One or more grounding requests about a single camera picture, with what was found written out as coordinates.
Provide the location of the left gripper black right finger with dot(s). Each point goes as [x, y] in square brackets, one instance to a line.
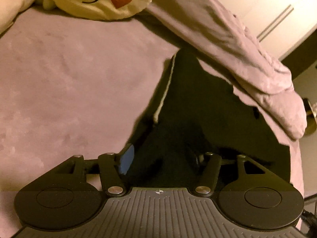
[257, 199]

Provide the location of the purple duvet blanket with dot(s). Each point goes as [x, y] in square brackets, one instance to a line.
[211, 28]

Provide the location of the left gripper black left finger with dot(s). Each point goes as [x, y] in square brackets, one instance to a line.
[74, 191]

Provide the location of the black garment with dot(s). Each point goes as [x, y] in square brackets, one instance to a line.
[194, 112]

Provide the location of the round gold side table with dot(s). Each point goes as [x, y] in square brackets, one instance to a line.
[310, 109]

